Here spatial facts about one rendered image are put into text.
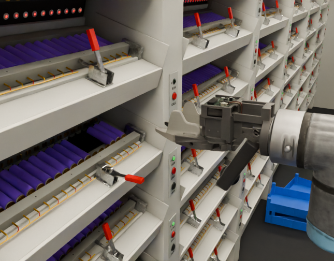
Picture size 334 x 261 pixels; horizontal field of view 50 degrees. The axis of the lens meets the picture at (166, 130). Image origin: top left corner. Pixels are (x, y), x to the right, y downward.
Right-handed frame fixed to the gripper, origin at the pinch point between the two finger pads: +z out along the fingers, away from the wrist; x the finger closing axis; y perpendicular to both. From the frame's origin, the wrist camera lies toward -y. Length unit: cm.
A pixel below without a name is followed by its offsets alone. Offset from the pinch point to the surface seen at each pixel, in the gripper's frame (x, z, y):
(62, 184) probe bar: 18.5, 10.3, -4.8
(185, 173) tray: -31.0, 10.9, -26.4
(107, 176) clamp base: 10.3, 7.2, -6.6
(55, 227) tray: 24.3, 7.0, -8.5
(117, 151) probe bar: 2.4, 10.5, -5.3
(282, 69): -149, 6, -17
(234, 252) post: -80, 9, -91
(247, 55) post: -79, 7, 2
